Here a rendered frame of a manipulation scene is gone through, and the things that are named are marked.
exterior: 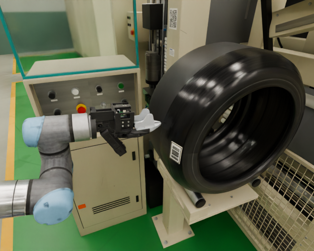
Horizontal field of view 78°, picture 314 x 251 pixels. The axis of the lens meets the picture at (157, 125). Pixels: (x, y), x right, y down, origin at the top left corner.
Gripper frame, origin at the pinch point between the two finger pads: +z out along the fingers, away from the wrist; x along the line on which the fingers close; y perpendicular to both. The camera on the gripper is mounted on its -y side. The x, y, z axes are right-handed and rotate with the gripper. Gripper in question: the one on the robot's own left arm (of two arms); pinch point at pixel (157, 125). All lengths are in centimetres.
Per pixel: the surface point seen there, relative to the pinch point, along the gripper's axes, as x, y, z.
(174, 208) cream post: 26, -87, 32
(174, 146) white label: -9.3, -1.9, 2.1
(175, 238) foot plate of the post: 23, -119, 36
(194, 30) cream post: 26.4, 26.7, 23.9
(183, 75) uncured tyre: 2.1, 15.2, 7.9
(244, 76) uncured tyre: -10.8, 18.7, 18.6
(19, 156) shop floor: 180, -133, -97
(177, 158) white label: -10.7, -5.3, 2.8
